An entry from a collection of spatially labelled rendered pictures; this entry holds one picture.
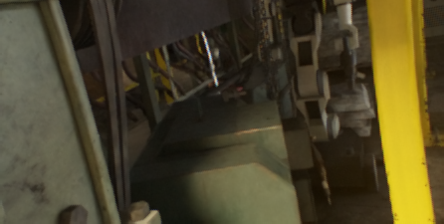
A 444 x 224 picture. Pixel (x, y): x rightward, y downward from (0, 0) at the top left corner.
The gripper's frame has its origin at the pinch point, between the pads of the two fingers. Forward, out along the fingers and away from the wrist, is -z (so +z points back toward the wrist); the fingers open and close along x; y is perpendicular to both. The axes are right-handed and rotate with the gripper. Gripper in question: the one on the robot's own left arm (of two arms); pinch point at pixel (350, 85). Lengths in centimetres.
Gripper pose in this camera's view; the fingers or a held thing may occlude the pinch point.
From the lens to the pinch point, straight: 258.3
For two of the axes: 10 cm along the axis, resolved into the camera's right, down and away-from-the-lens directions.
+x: -3.5, 0.9, -9.3
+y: 9.3, -1.0, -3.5
